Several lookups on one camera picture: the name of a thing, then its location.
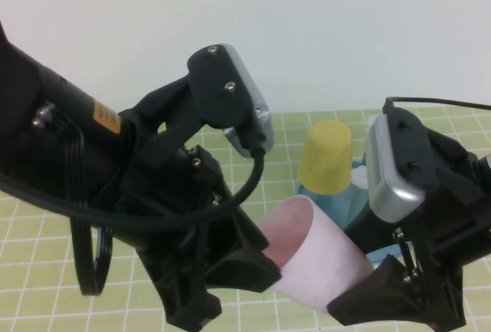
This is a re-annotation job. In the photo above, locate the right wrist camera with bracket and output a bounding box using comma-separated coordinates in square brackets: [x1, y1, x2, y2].
[365, 106, 440, 224]

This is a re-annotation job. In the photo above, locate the pink plastic cup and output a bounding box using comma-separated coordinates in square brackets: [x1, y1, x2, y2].
[259, 196, 375, 316]

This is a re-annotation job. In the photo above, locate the yellow plastic cup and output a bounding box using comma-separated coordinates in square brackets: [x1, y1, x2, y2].
[298, 120, 353, 196]

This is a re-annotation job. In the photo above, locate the blue cup stand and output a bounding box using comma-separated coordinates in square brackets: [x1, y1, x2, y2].
[297, 114, 407, 271]

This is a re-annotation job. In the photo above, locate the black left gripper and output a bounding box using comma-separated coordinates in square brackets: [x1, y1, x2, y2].
[110, 143, 282, 329]

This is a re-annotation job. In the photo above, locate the black left camera cable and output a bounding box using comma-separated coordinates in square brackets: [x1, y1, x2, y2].
[0, 147, 266, 229]

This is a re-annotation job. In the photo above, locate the black arm wire bundle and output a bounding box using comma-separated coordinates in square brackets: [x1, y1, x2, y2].
[34, 101, 113, 297]

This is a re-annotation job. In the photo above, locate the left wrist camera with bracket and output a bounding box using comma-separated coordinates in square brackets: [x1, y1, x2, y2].
[133, 43, 275, 172]

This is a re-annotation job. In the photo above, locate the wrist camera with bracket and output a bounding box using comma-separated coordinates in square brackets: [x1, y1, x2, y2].
[365, 106, 440, 224]
[133, 43, 275, 172]

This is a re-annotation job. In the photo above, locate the green checkered tablecloth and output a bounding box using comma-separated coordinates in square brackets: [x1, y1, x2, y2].
[0, 105, 491, 332]

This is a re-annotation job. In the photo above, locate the black right camera cable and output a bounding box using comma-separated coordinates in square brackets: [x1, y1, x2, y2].
[383, 96, 491, 111]

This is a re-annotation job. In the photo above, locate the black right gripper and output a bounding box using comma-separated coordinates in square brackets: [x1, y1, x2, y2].
[328, 128, 491, 327]

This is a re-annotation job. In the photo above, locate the black camera cable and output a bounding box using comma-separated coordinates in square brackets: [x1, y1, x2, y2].
[383, 96, 491, 111]
[0, 147, 266, 229]

